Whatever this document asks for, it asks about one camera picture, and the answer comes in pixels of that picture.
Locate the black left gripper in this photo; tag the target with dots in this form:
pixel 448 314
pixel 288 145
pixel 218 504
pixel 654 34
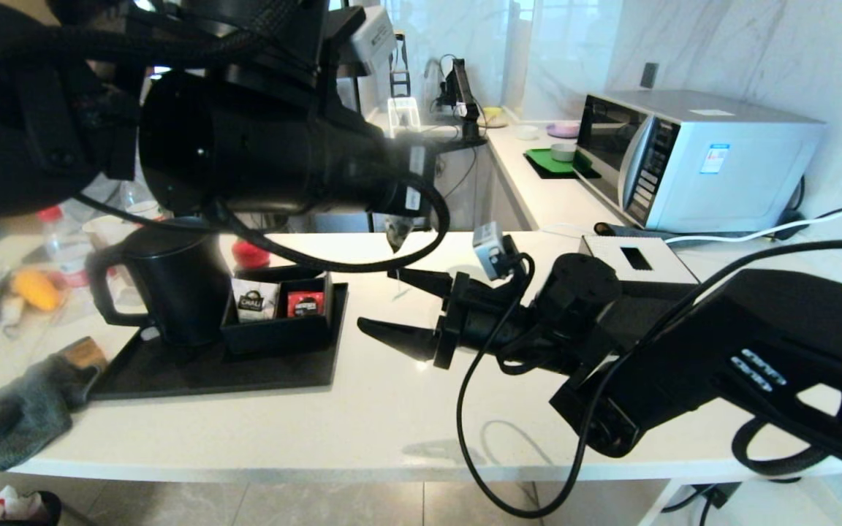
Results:
pixel 267 36

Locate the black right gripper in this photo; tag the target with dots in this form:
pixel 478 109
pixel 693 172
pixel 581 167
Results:
pixel 479 321

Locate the clear packet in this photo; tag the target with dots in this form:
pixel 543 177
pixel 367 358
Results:
pixel 397 232

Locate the black electric kettle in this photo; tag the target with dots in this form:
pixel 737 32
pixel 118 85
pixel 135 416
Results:
pixel 180 292

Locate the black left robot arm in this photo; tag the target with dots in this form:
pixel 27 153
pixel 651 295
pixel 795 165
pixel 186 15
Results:
pixel 282 146

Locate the black jointed arm white joint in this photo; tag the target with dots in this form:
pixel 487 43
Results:
pixel 461 91

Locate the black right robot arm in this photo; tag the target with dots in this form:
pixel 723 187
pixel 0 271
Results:
pixel 757 329

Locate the white tea bag packet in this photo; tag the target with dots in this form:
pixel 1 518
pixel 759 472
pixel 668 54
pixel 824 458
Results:
pixel 254 301

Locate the red drink packet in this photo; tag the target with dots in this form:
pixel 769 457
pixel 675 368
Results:
pixel 305 304

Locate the black organizer box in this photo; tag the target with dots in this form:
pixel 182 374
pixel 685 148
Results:
pixel 275 340

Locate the white plastic basket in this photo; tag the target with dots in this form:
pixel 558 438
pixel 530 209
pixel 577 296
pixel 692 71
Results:
pixel 404 117

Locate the chrome faucet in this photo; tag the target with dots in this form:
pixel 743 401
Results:
pixel 432 73

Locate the black serving tray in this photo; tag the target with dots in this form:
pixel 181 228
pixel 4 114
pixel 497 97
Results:
pixel 260 376

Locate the black platform stand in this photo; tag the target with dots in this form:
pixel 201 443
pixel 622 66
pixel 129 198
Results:
pixel 457 142

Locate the red tomato shaped container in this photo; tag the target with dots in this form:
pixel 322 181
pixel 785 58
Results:
pixel 249 256

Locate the green tray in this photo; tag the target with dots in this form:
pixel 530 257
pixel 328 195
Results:
pixel 545 164

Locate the small white bowl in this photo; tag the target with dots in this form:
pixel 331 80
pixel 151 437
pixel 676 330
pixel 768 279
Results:
pixel 528 134

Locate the small pale bowl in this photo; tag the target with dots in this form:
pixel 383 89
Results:
pixel 563 153

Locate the purple plate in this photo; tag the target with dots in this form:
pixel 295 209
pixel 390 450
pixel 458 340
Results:
pixel 563 130

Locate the black tissue box white top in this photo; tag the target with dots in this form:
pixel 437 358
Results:
pixel 655 267

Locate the small white tag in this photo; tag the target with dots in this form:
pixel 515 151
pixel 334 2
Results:
pixel 149 334

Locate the small wooden block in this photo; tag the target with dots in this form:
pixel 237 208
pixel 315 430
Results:
pixel 85 354

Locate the silver microwave oven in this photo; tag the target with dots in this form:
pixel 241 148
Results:
pixel 728 168

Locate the orange corn cob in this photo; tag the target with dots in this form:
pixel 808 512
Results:
pixel 37 291

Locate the grey cloth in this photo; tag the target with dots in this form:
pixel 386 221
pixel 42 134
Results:
pixel 19 416

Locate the black waste bin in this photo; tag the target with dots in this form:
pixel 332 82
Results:
pixel 19 508

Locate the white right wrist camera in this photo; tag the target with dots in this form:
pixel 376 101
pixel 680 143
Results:
pixel 490 252

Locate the dark wall socket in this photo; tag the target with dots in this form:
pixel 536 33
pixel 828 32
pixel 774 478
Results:
pixel 648 77

